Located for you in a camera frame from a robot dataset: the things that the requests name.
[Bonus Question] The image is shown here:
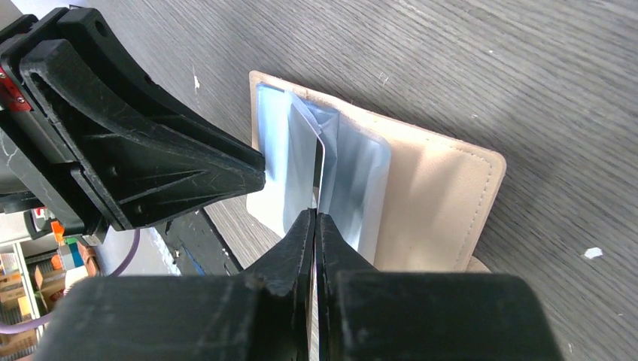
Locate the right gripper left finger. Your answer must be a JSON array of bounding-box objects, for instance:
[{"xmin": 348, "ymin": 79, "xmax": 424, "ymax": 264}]
[{"xmin": 35, "ymin": 209, "xmax": 316, "ymax": 360}]

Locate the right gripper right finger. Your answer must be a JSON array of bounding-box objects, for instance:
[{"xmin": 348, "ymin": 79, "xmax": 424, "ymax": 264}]
[{"xmin": 316, "ymin": 214, "xmax": 562, "ymax": 360}]

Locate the black credit card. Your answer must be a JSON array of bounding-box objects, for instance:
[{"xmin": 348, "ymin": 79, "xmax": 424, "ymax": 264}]
[{"xmin": 311, "ymin": 134, "xmax": 326, "ymax": 361}]

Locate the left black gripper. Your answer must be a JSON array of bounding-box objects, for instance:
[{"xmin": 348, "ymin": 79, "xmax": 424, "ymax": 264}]
[{"xmin": 1, "ymin": 8, "xmax": 265, "ymax": 239}]

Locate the beige leather card holder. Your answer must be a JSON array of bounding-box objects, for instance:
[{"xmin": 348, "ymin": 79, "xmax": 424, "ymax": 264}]
[{"xmin": 246, "ymin": 71, "xmax": 506, "ymax": 272}]

